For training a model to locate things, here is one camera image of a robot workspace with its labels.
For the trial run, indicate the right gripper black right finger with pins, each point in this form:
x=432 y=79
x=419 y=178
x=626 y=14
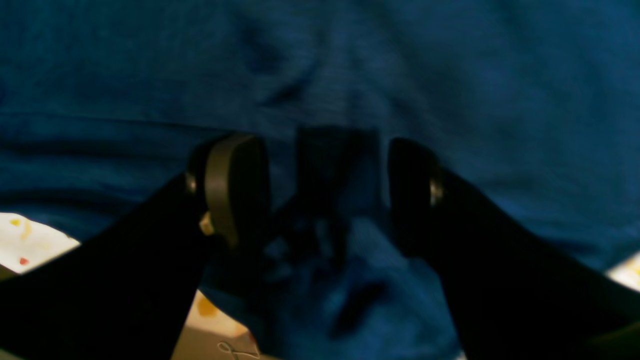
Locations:
x=511 y=295

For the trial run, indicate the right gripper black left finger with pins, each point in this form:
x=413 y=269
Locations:
x=125 y=294

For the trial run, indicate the dark blue t-shirt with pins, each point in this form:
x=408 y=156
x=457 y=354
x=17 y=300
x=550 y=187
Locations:
x=533 y=102

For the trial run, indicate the white terrazzo tablecloth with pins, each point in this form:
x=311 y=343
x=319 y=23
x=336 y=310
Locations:
x=207 y=333

